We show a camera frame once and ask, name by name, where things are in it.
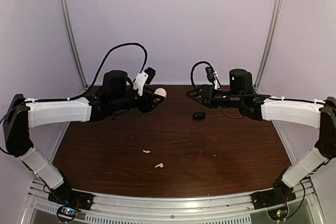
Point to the aluminium frame post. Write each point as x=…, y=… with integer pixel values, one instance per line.
x=72, y=43
x=269, y=41

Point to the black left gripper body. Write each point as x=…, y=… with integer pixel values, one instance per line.
x=144, y=106

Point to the white earbud lower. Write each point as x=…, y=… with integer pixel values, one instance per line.
x=160, y=165

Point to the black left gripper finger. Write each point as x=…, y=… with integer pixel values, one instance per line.
x=156, y=102
x=150, y=93

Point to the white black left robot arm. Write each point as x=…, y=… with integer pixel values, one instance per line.
x=117, y=93

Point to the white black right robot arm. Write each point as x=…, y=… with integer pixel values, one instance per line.
x=319, y=114

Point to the right aluminium frame post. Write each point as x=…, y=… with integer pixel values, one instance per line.
x=269, y=41

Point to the front aluminium rail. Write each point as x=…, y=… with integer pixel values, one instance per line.
x=232, y=208

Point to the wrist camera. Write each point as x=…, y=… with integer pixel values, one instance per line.
x=143, y=78
x=212, y=77

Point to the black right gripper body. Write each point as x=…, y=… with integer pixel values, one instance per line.
x=215, y=100

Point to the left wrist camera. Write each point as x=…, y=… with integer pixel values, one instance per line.
x=143, y=78

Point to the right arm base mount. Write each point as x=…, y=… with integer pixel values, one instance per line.
x=275, y=201

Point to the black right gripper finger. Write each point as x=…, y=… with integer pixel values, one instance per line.
x=201, y=100
x=198, y=91

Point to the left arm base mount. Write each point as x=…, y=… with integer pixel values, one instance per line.
x=70, y=209

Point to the left aluminium frame post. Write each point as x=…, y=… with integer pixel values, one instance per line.
x=72, y=43

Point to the white round charging case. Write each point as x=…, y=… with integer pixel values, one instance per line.
x=161, y=91

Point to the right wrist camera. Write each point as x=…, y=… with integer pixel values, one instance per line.
x=212, y=77

